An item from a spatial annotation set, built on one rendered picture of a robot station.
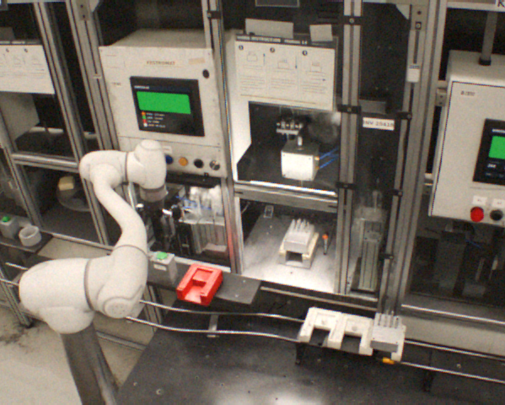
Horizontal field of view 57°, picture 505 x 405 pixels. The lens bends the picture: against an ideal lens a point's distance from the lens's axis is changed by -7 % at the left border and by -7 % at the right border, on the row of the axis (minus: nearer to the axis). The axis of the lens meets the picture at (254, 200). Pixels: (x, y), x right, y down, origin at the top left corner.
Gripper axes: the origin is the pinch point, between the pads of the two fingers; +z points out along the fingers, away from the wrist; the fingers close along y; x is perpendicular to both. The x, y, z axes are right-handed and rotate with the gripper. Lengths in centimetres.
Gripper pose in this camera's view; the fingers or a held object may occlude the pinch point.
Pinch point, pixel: (156, 240)
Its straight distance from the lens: 188.8
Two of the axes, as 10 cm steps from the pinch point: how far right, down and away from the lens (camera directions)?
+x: -3.0, 5.3, -7.9
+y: -9.5, -2.1, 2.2
